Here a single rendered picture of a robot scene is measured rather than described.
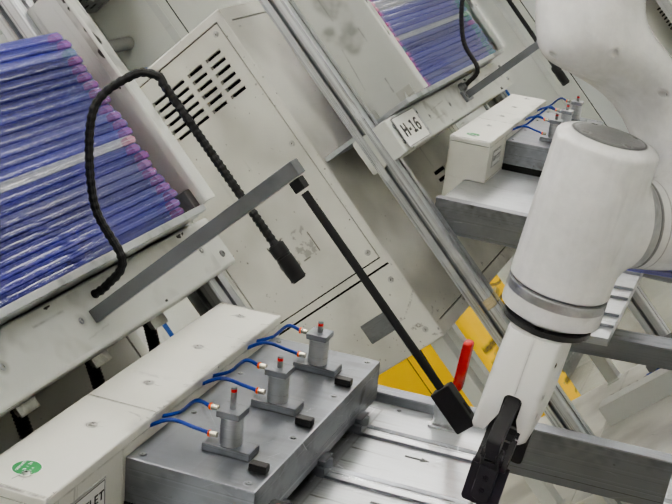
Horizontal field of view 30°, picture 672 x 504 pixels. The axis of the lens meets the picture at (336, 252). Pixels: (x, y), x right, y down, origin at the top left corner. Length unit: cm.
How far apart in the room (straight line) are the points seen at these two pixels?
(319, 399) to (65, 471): 32
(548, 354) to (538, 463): 44
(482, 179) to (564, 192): 140
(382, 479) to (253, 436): 15
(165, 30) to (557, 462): 330
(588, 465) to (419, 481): 22
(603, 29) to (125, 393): 59
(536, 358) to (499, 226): 118
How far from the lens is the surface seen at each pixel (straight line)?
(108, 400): 126
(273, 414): 129
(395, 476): 132
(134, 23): 460
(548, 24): 103
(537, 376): 103
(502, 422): 103
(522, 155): 249
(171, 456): 121
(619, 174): 98
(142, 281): 126
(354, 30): 232
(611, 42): 102
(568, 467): 145
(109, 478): 119
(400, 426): 143
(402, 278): 227
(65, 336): 127
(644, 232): 102
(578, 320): 102
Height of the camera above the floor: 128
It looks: 1 degrees down
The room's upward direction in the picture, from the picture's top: 35 degrees counter-clockwise
